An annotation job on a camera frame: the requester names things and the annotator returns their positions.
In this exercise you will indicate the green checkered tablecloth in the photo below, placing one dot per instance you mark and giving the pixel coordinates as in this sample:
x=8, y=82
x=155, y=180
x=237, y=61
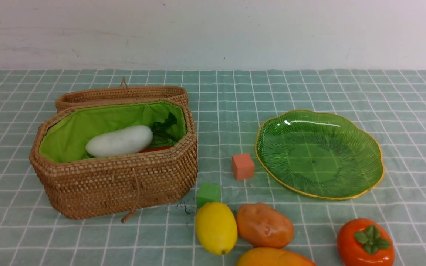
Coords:
x=228, y=107

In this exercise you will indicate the green glass plate gold rim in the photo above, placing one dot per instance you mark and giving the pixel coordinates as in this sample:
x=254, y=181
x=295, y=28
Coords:
x=319, y=155

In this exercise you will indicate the white radish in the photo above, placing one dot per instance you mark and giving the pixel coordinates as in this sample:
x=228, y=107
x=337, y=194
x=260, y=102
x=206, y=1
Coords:
x=122, y=142

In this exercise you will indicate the woven wicker basket lid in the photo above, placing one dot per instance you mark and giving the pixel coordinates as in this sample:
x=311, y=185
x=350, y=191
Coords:
x=175, y=93

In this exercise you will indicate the green leafy vegetable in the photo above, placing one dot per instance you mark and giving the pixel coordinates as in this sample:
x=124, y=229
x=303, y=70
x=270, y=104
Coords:
x=161, y=136

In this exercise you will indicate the woven wicker basket green lining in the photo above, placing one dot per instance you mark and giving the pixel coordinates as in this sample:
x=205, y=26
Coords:
x=81, y=186

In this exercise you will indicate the orange yellow mango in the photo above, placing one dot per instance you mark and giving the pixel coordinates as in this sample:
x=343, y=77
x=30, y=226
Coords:
x=266, y=256

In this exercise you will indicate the yellow lemon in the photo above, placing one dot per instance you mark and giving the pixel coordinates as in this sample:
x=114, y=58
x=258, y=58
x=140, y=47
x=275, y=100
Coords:
x=216, y=228

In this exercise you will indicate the orange foam cube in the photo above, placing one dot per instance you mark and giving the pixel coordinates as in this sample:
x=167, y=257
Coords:
x=243, y=166

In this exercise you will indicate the orange persimmon with green leaves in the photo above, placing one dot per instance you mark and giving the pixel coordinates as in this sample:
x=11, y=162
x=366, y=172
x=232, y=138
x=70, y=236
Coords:
x=363, y=242

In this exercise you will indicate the brown potato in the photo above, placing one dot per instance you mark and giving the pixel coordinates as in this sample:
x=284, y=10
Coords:
x=263, y=226

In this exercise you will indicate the green foam cube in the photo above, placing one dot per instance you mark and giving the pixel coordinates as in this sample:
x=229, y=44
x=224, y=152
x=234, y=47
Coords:
x=207, y=193

